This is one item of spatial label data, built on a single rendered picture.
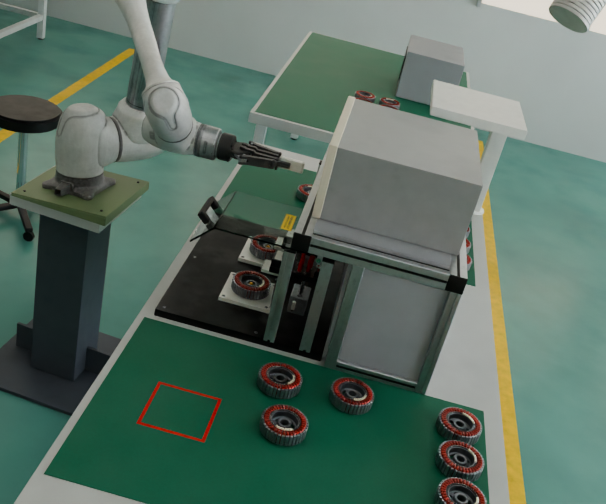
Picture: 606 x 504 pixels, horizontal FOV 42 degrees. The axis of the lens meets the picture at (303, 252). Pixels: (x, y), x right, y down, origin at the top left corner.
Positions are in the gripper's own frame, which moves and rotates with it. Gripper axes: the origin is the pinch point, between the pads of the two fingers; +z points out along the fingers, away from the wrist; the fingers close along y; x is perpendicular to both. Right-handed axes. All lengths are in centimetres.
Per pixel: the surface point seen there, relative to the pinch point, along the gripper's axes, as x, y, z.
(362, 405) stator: -40, 42, 34
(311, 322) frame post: -32.0, 23.4, 16.6
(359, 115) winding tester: 13.5, -14.3, 14.2
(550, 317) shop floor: -119, -175, 135
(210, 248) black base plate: -41.2, -15.8, -20.5
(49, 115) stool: -63, -131, -126
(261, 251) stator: -36.8, -14.8, -4.5
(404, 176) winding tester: 10.7, 14.2, 29.4
